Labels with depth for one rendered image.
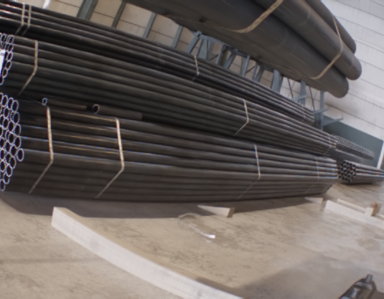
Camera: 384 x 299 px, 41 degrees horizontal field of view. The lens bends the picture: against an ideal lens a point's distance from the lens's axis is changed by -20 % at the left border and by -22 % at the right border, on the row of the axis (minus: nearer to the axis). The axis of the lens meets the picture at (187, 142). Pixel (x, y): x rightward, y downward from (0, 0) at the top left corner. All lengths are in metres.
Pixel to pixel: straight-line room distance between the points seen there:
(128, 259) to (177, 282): 0.24
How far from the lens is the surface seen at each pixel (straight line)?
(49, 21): 3.48
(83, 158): 3.07
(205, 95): 4.27
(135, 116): 3.57
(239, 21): 1.92
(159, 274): 2.32
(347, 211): 6.51
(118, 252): 2.41
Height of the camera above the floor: 0.78
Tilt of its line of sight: 5 degrees down
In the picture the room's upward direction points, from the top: 18 degrees clockwise
